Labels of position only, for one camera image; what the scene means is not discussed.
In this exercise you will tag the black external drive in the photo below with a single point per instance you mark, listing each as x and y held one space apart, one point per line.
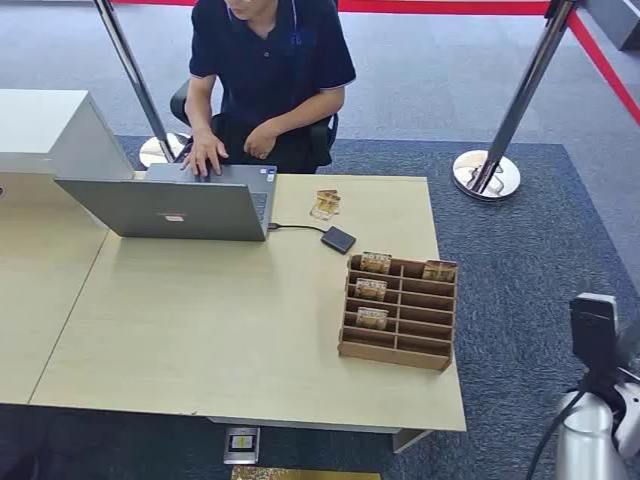
338 240

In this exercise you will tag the chrome stanchion post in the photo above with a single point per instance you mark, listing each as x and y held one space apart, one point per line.
132 73
525 93

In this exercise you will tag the black office chair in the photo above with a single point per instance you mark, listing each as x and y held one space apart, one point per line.
322 136

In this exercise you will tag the silver floor socket box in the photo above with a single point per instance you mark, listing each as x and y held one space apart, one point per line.
241 444

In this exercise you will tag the person's right hand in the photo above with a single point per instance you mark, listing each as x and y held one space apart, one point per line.
205 154

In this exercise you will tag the person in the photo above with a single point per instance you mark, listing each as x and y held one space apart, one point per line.
272 66

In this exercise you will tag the dark blue carpet rug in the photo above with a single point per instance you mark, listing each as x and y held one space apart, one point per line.
510 265

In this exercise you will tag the brown wooden card holder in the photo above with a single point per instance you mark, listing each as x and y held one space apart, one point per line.
425 324

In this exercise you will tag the person's right forearm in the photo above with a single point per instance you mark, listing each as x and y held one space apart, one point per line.
198 106

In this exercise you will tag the white cabinet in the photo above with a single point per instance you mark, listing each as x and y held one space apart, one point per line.
45 126

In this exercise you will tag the gold patterned board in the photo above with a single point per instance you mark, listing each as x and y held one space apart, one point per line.
305 474

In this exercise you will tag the person's left hand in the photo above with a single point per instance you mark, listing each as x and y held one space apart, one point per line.
260 142

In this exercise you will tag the grey table frame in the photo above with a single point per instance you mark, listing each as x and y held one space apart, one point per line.
410 438

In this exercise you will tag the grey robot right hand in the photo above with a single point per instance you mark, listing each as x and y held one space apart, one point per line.
631 344

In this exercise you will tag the grey laptop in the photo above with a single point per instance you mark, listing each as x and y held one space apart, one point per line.
170 208

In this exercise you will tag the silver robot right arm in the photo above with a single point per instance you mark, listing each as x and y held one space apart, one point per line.
585 437

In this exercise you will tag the red barrier belt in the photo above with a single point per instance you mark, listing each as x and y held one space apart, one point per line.
605 66
440 6

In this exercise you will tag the grey box furniture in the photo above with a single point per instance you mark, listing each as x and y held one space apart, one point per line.
615 20

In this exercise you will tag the gold patterned hotel card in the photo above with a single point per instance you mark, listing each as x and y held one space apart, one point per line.
324 208
439 271
328 194
370 289
375 263
372 318

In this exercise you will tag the person's left forearm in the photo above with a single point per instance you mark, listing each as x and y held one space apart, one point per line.
305 109

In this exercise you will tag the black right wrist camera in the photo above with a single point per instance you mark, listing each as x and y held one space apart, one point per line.
592 334

